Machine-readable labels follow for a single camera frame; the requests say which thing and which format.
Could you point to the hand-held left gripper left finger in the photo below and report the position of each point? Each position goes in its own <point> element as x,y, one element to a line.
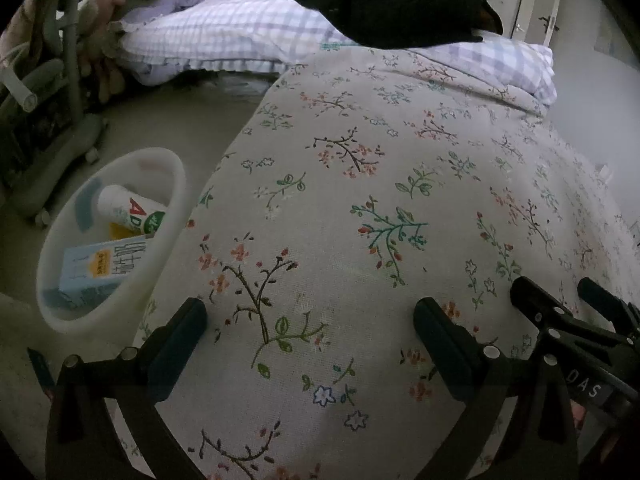
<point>177,350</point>

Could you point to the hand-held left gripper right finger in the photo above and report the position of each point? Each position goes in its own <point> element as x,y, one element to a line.
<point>442,350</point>

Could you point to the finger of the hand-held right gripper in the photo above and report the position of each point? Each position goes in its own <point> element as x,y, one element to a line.
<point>602,300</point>
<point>537,300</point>

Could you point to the light blue carton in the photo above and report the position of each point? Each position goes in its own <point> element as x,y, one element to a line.
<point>100,270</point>

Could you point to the yellow packet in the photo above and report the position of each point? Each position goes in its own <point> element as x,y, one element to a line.
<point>119,231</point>

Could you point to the white round plastic basket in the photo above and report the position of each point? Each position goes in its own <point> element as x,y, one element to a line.
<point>150,154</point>

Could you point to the dark flat strip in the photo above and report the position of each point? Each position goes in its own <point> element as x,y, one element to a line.
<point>41,370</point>

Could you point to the floral bed sheet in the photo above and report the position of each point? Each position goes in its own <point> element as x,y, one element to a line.
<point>375,185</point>

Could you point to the checked pillow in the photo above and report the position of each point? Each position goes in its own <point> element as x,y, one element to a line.
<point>225,35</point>
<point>505,62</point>

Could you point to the white door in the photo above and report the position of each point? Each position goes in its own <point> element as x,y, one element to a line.
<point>495,0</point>
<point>550,10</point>

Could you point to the brown plush toy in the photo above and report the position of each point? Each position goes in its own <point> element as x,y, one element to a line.
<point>100,40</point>

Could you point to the black cloth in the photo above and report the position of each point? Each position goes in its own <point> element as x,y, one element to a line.
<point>400,10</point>

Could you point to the grey metal frame stand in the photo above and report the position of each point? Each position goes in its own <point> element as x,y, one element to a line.
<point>72,75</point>

